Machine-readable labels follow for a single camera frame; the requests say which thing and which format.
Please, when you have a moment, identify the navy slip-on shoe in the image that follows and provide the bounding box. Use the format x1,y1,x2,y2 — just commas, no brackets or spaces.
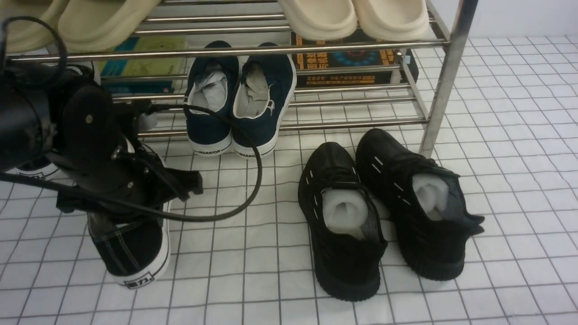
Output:
231,54,297,157
184,56,239,157

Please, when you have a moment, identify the green blue book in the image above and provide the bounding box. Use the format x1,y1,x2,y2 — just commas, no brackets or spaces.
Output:
97,36,187,95

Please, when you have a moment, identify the black knit sneaker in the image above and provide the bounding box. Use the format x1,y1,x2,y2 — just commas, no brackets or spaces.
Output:
298,142,387,301
355,128,485,281

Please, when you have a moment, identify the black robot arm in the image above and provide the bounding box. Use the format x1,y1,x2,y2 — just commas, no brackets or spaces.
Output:
0,62,204,218

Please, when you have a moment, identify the cream slipper far right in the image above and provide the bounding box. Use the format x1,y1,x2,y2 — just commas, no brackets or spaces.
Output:
353,0,429,42

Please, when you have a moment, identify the black knit sneaker right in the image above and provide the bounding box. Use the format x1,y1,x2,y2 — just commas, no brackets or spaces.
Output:
355,128,485,281

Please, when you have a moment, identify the stainless steel shoe rack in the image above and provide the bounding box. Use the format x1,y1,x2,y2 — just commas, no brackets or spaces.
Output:
1,0,477,163

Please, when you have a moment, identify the navy slip-on shoe right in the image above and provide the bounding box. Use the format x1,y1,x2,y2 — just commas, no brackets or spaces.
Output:
231,54,297,157

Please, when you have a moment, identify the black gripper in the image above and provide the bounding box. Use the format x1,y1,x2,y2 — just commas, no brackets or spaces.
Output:
47,72,204,215

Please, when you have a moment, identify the cream slipper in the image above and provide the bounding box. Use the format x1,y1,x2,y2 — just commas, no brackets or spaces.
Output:
353,0,429,42
278,0,358,41

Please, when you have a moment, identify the beige slipper far left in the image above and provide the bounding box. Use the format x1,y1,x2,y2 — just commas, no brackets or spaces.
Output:
0,0,69,54

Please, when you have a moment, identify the black cable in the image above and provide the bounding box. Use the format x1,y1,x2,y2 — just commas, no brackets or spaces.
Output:
0,16,263,223

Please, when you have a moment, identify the black orange book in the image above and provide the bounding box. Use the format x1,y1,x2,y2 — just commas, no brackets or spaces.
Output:
291,29,419,88

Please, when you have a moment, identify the black canvas sneaker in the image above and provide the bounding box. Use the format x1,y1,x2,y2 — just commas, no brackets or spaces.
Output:
87,144,172,290
1,154,69,181

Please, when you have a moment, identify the black knit sneaker left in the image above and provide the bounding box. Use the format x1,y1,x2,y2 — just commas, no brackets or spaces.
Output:
298,142,387,301

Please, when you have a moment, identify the beige slipper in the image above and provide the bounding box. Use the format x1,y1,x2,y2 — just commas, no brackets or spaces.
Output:
0,0,69,54
58,0,160,52

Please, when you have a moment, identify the navy slip-on shoe left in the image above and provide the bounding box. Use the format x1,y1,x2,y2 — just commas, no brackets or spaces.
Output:
184,56,239,157

